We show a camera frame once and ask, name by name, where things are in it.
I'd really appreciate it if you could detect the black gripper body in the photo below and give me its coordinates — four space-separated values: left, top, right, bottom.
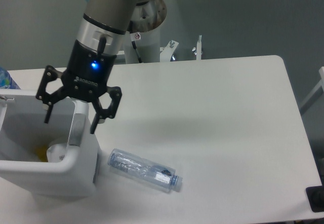
61 39 116 102

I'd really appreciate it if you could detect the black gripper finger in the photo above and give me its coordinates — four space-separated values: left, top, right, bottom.
90 87 122 134
35 65 66 124

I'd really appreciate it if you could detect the white paper wrapper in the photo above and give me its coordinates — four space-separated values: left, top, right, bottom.
46 143 67 163

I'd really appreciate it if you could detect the clear plastic bottle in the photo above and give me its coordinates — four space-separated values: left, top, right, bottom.
108 148 183 192

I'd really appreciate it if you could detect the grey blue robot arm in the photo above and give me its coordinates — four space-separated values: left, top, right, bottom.
36 0 151 133

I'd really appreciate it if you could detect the yellow trash in bin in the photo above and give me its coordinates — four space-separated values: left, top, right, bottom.
34 145 48 162

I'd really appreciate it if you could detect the white plastic trash can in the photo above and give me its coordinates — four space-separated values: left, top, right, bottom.
1 89 101 197

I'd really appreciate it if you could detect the blue water bottle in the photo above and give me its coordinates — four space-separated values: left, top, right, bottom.
0 67 20 89

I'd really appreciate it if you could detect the black table clamp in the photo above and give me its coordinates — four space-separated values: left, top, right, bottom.
306 185 323 213

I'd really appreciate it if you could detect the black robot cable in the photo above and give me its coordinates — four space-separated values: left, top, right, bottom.
130 40 143 64

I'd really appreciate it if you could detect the white pedestal base bracket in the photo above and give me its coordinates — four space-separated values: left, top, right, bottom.
159 34 203 62

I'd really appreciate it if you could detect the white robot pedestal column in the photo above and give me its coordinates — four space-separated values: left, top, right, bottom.
123 0 167 64

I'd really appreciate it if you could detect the white metal frame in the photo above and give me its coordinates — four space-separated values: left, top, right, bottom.
299 66 323 115

